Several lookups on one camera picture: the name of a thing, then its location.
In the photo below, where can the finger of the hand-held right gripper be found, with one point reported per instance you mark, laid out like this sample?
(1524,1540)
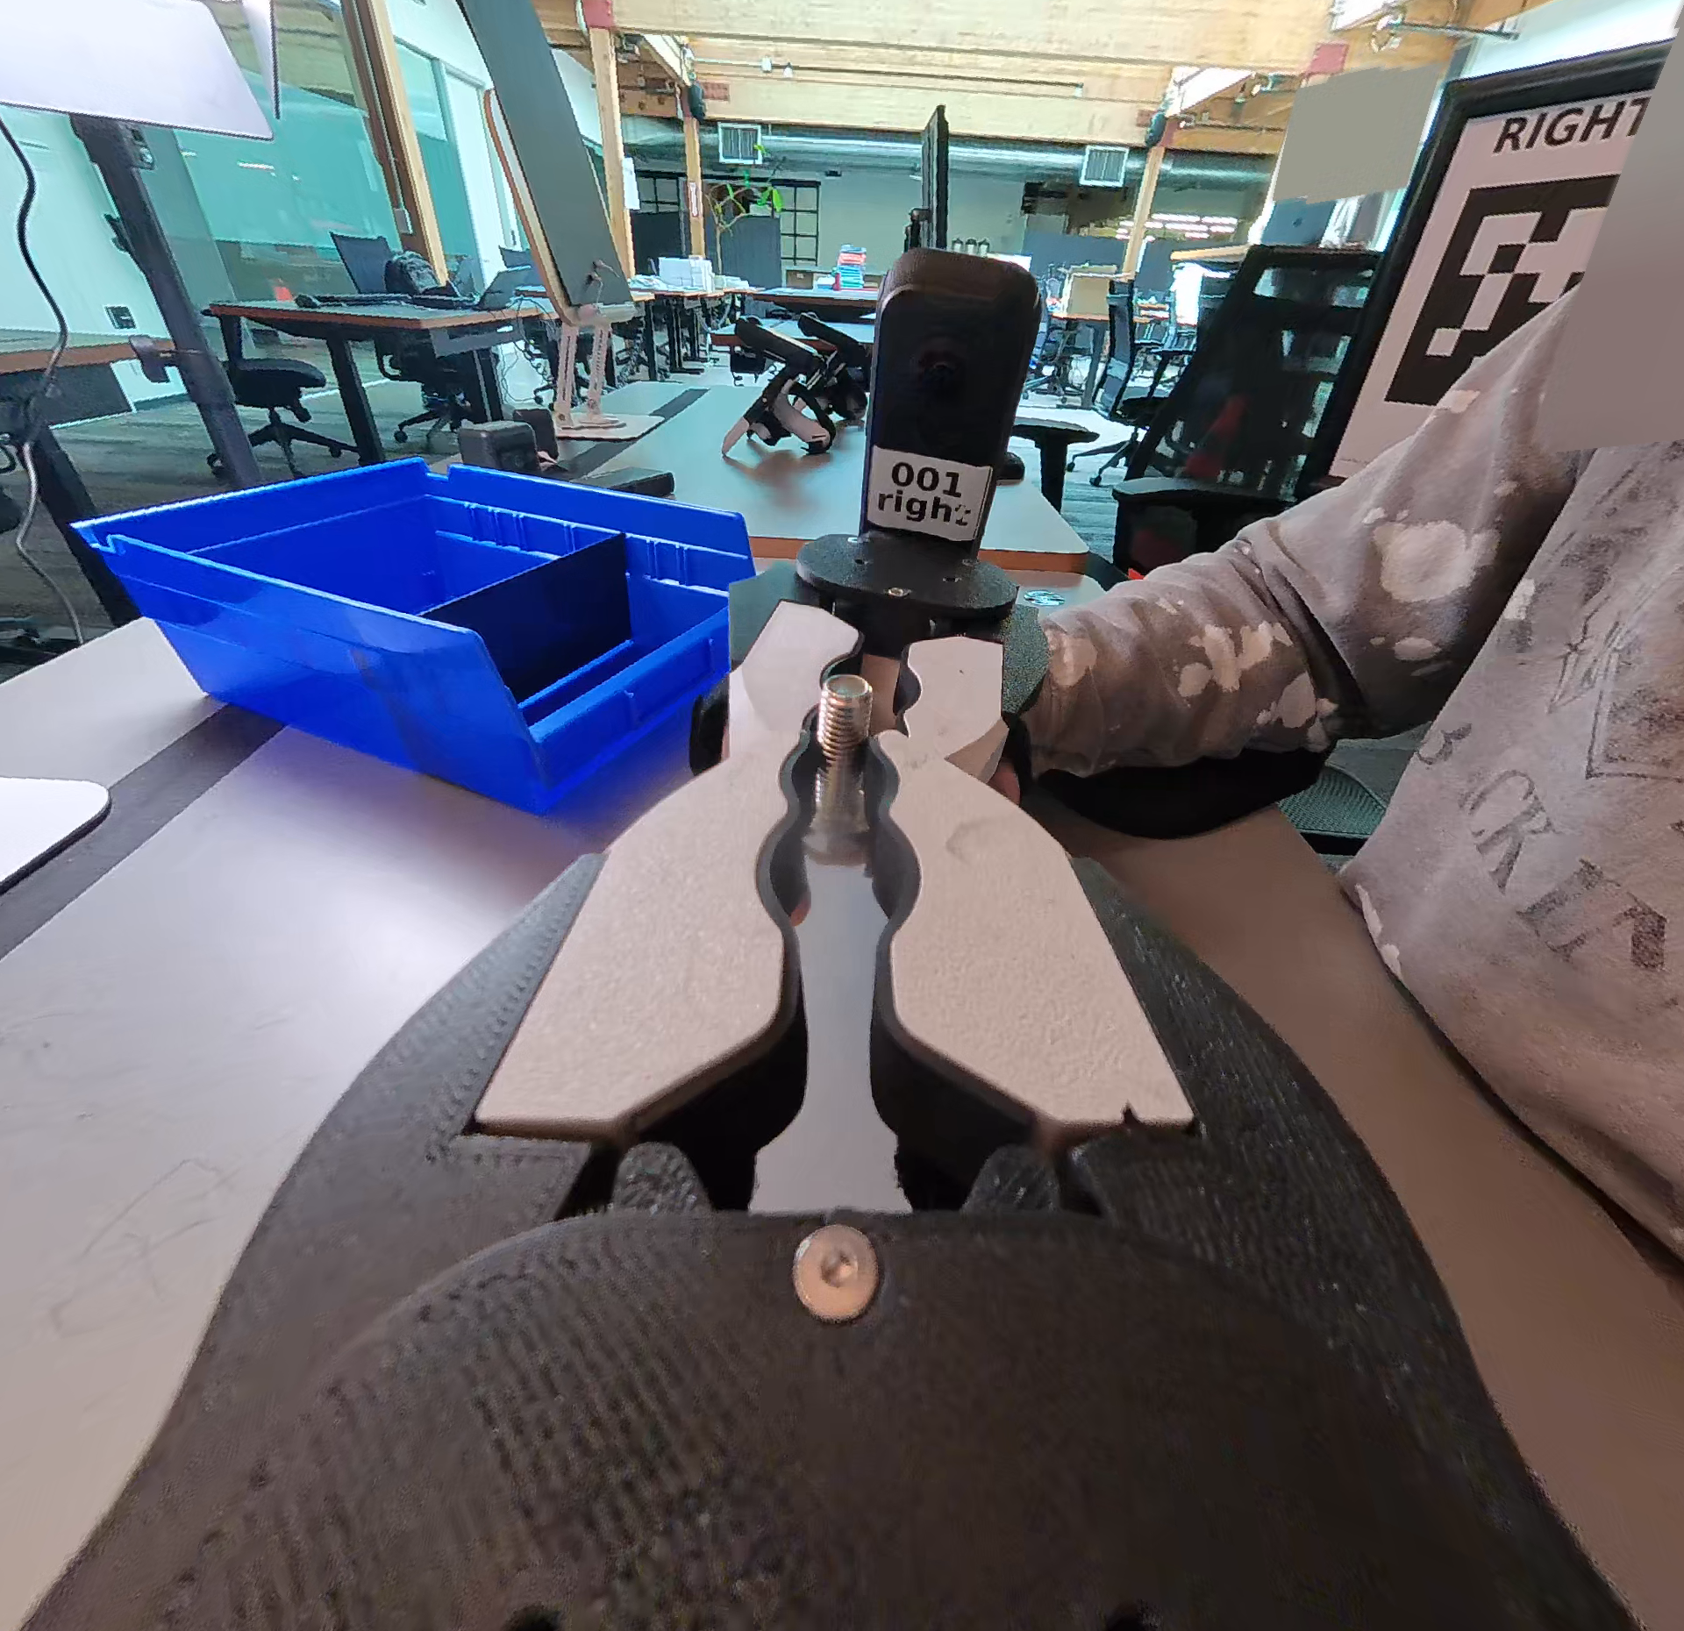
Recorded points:
(776,669)
(959,697)

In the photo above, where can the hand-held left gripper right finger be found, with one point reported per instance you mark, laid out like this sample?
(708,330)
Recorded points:
(1026,973)

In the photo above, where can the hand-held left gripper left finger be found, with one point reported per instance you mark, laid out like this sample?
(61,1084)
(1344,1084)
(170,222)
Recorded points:
(648,960)

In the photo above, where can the silver bolt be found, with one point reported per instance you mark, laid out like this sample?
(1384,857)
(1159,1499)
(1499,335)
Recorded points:
(839,764)

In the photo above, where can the blue plastic bin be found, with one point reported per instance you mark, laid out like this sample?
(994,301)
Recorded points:
(327,655)

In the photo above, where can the black clamp device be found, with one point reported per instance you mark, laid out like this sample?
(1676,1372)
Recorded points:
(799,381)

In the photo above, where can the black bin divider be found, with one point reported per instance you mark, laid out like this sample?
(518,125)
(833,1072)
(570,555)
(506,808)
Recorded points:
(553,622)

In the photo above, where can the green potted plant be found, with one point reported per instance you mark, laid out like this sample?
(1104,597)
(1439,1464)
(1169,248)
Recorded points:
(761,193)

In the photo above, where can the black mesh office chair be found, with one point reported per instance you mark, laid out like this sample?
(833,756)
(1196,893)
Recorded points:
(1263,342)

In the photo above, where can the black panel board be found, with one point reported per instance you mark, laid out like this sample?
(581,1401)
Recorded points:
(539,123)

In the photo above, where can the framed marker poster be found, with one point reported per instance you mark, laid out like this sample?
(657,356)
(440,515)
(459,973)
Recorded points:
(1486,293)

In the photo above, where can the wooden office desk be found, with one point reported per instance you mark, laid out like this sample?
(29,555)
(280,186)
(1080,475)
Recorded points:
(95,347)
(369,313)

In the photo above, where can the person's grey printed shirt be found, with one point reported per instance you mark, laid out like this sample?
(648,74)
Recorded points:
(1552,806)

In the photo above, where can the instruction sheet on stand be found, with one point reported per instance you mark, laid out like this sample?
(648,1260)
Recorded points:
(40,830)

